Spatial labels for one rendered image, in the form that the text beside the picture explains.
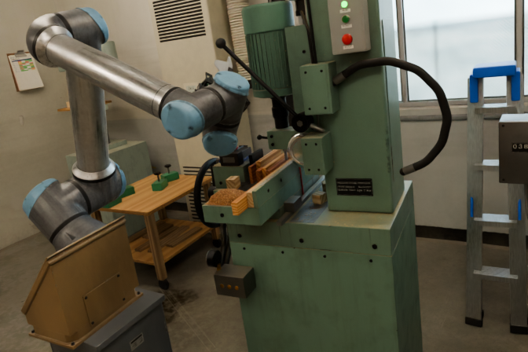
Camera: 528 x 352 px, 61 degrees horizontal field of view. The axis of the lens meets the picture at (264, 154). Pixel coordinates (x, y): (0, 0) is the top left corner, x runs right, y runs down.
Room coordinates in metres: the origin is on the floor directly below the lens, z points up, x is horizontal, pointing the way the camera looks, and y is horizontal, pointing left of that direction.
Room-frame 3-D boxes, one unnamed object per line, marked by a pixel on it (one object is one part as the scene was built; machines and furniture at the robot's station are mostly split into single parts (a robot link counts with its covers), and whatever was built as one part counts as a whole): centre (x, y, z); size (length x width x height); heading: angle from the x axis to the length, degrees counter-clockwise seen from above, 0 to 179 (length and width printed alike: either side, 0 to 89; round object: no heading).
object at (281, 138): (1.60, -0.10, 1.03); 0.14 x 0.07 x 0.09; 62
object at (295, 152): (1.44, -0.14, 1.02); 0.12 x 0.03 x 0.12; 62
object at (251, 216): (1.63, 0.03, 0.87); 0.61 x 0.30 x 0.06; 152
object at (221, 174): (1.67, 0.11, 0.92); 0.15 x 0.13 x 0.09; 152
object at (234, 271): (1.45, 0.17, 0.58); 0.12 x 0.08 x 0.08; 62
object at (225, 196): (1.40, 0.13, 0.92); 0.14 x 0.09 x 0.04; 62
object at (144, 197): (2.87, 0.78, 0.32); 0.66 x 0.57 x 0.64; 148
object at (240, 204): (1.55, -0.05, 0.92); 0.67 x 0.02 x 0.04; 152
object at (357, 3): (1.34, -0.30, 1.40); 0.10 x 0.06 x 0.16; 62
